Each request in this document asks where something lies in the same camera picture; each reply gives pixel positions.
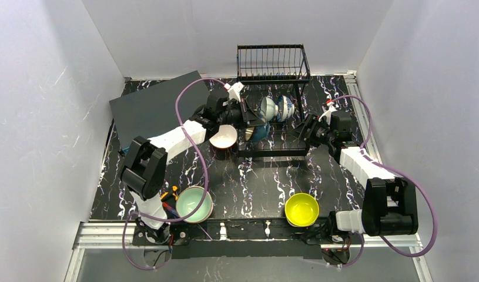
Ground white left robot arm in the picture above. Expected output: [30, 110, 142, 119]
[119, 82, 247, 230]

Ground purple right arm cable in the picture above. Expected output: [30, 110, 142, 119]
[326, 95, 439, 268]

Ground celadon green bowl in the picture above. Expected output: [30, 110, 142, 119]
[176, 186, 213, 223]

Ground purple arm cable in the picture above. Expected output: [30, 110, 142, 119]
[121, 78, 230, 271]
[326, 95, 439, 268]

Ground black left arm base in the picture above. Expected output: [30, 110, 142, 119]
[132, 220, 190, 267]

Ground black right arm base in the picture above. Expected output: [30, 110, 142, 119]
[296, 219, 365, 268]

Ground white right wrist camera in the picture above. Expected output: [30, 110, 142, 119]
[319, 99, 337, 125]

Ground orange handled pliers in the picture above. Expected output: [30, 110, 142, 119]
[160, 186, 179, 202]

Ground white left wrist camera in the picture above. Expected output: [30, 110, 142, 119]
[224, 82, 244, 102]

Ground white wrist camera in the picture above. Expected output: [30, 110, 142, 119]
[319, 99, 337, 125]
[224, 82, 244, 102]

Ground yellow bowl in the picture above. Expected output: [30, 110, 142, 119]
[284, 193, 320, 227]

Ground black wire dish rack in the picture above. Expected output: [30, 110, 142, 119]
[236, 44, 311, 158]

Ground blue floral white bowl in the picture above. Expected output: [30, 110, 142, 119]
[276, 95, 294, 122]

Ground grey blue network switch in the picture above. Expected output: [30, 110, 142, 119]
[109, 71, 201, 150]

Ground red blue screwdriver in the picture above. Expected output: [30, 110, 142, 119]
[162, 202, 180, 218]

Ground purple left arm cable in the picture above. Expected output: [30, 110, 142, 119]
[121, 78, 230, 271]

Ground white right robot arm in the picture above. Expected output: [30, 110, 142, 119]
[290, 110, 418, 236]

